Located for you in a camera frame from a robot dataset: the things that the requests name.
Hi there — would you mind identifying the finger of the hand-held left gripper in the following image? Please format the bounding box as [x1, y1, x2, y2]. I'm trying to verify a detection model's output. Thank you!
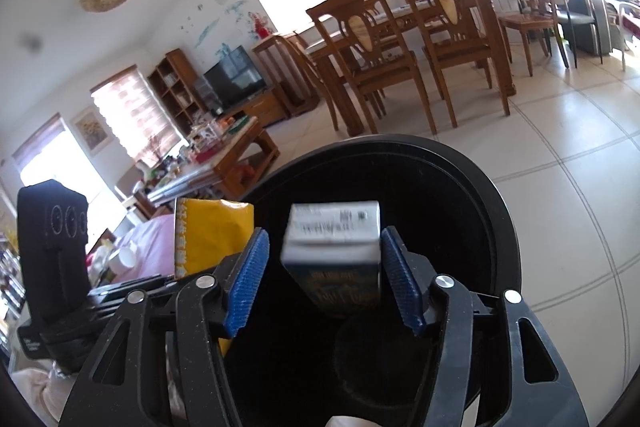
[87, 291, 132, 310]
[89, 274, 178, 294]

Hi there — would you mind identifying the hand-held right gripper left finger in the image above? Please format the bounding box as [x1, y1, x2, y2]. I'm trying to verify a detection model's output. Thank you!
[60, 229, 271, 427]

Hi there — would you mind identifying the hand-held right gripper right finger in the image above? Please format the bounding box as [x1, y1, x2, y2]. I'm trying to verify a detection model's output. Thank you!
[381, 227, 591, 427]

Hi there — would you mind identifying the yellow snack packet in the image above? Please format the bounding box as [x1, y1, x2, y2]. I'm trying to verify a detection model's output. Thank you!
[174, 197, 255, 358]

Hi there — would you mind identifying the white blue milk carton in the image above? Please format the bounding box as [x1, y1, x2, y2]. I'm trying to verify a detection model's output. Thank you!
[280, 200, 383, 319]

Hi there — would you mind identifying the black trash bin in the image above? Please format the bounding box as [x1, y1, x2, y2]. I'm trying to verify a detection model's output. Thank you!
[235, 134, 523, 427]

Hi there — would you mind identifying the white round container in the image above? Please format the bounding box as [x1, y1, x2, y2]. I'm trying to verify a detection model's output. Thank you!
[107, 243, 139, 276]

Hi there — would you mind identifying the purple table cloth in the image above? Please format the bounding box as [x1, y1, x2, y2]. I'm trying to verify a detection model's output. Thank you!
[86, 214, 178, 284]

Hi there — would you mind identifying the wooden coffee table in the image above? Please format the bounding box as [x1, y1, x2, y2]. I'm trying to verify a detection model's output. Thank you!
[145, 117, 282, 208]

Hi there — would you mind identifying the red striped window blind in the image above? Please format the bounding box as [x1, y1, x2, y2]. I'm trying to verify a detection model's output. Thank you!
[91, 66, 182, 164]

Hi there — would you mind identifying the wooden television stand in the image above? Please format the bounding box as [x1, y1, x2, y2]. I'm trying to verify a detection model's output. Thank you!
[220, 87, 292, 128]

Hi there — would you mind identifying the wooden bookshelf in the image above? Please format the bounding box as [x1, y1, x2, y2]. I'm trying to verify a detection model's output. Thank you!
[147, 49, 208, 136]

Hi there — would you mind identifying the flat screen television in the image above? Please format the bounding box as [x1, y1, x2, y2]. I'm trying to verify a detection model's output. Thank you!
[202, 46, 266, 110]

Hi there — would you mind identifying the wooden dining chair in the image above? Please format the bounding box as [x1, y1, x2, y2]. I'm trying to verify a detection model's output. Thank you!
[393, 0, 511, 128]
[280, 32, 322, 108]
[306, 0, 438, 136]
[497, 0, 571, 78]

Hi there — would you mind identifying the tall wooden plant stand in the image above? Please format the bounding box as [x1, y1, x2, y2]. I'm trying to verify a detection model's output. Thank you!
[252, 34, 321, 116]

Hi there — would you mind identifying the red flower arrangement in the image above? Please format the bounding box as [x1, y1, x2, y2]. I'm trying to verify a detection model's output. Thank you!
[249, 12, 272, 40]

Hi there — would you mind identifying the wooden dining table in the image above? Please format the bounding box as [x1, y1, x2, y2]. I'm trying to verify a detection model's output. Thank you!
[300, 0, 516, 138]

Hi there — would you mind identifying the grey armchair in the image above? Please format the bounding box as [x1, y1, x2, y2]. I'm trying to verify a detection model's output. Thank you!
[512, 0, 626, 68]

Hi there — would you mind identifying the small framed wall picture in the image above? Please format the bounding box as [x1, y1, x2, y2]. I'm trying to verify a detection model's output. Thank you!
[70, 107, 112, 154]

